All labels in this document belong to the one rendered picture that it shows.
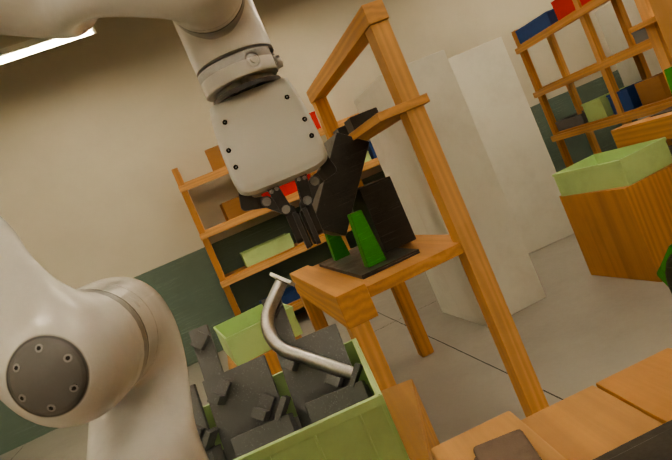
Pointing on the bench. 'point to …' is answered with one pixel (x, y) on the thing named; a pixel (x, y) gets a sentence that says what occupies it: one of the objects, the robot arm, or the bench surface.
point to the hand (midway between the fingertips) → (306, 227)
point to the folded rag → (507, 448)
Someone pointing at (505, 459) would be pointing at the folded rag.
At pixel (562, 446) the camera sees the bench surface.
